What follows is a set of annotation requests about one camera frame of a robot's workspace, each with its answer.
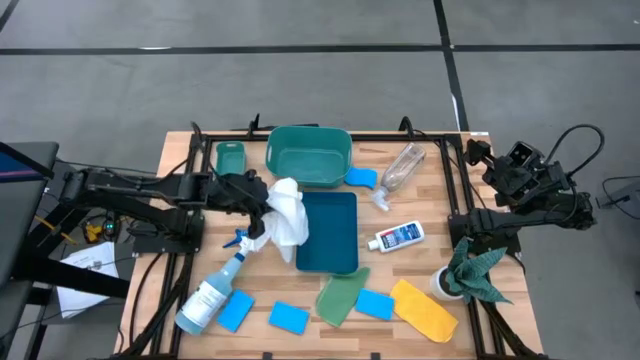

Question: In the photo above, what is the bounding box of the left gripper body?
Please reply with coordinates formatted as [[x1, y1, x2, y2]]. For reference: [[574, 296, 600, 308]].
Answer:
[[206, 168, 271, 217]]

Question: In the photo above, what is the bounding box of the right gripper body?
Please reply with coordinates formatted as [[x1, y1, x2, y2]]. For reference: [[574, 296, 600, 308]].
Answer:
[[482, 154, 571, 206]]

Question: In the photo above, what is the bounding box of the white cloth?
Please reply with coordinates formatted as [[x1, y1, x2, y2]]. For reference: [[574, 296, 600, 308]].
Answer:
[[252, 177, 311, 265]]

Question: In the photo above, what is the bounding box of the clear spray bottle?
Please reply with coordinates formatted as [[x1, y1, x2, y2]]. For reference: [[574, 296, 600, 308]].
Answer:
[[370, 142, 427, 212]]

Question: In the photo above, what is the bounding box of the spray bottle with blue liquid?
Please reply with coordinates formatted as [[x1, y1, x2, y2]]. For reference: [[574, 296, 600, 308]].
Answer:
[[173, 228, 256, 336]]

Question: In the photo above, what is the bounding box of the blue rectangular sponge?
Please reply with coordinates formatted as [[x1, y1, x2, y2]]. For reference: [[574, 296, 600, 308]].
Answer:
[[216, 288, 256, 334], [354, 288, 396, 322], [268, 300, 311, 336]]

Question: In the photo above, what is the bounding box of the small white labelled bottle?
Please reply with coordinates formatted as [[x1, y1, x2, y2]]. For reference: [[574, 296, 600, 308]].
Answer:
[[367, 220, 426, 254]]

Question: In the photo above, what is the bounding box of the green microfibre cloth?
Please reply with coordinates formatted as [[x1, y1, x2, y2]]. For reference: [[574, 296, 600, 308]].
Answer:
[[314, 266, 372, 329]]

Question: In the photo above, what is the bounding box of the yellow cloth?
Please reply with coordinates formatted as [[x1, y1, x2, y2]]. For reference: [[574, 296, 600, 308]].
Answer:
[[389, 278, 460, 344]]

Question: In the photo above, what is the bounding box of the small teal plastic basket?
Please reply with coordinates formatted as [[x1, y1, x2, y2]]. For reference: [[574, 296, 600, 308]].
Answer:
[[214, 141, 247, 177]]

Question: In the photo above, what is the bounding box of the dark blue plastic bin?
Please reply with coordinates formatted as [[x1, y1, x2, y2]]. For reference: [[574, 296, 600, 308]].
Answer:
[[294, 191, 360, 275]]

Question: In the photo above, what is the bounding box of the large teal plastic basin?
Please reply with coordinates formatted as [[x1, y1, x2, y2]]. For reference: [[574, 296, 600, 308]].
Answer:
[[264, 124, 354, 190]]

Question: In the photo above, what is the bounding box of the artificial plant in white pot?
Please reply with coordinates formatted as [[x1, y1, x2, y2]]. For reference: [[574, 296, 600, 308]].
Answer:
[[429, 236, 514, 305]]

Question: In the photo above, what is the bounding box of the blue sponge with wavy edge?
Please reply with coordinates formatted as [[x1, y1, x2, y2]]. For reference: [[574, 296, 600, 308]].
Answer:
[[343, 166, 379, 190]]

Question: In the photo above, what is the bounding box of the grey floor box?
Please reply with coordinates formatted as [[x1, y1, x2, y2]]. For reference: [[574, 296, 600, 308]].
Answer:
[[596, 180, 640, 210]]

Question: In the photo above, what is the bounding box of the yellow and black tool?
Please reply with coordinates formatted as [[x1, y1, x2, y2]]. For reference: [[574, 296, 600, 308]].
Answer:
[[82, 222, 104, 244]]

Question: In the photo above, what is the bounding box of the white paper sheet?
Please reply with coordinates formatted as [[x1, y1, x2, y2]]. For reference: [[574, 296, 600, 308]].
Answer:
[[56, 241, 120, 320]]

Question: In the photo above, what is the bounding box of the black aluminium table frame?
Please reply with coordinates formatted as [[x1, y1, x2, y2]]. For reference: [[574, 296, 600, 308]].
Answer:
[[112, 113, 551, 360]]

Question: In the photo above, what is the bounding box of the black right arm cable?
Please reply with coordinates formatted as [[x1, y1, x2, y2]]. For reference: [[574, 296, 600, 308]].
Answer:
[[543, 123, 606, 179]]

